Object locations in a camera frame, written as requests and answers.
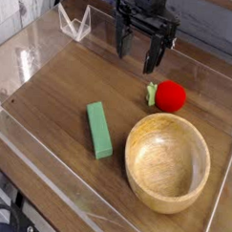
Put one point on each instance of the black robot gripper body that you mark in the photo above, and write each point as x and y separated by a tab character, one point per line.
147	16

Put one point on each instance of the wooden bowl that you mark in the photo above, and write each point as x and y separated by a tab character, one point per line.
167	162

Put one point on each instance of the green rectangular block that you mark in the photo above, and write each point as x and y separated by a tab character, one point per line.
100	132

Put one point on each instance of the red plush tomato green stem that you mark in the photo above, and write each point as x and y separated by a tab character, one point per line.
168	96

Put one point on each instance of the clear acrylic tray walls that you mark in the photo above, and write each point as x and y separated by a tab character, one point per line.
46	150

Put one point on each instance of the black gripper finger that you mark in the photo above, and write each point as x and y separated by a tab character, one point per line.
155	54
124	35

